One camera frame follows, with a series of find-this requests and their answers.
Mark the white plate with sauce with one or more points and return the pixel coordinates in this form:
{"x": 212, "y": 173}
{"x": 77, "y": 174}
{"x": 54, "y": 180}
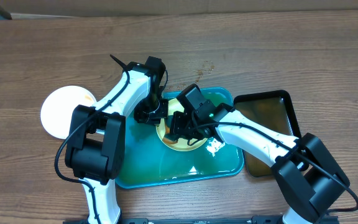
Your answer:
{"x": 57, "y": 109}

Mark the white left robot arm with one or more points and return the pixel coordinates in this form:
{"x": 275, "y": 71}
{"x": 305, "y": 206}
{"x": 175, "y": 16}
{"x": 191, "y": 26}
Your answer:
{"x": 94, "y": 148}

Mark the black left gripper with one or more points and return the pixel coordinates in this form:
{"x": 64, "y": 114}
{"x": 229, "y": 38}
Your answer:
{"x": 156, "y": 119}

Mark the cardboard backdrop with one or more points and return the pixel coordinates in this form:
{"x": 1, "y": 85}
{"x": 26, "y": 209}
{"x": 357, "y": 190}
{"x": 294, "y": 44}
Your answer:
{"x": 95, "y": 8}

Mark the black water tray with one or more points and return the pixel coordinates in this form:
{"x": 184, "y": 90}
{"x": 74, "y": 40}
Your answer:
{"x": 272, "y": 109}

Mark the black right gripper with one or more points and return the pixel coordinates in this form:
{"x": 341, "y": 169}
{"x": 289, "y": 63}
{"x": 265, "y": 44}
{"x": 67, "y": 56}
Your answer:
{"x": 179, "y": 130}

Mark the light green plate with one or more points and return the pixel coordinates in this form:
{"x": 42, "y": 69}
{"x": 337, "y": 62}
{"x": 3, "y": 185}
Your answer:
{"x": 163, "y": 131}

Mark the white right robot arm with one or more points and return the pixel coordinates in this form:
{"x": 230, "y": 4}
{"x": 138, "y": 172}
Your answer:
{"x": 307, "y": 174}

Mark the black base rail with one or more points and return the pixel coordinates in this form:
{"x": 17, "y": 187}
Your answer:
{"x": 258, "y": 219}

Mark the teal serving tray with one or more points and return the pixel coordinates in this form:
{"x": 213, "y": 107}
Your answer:
{"x": 148, "y": 162}

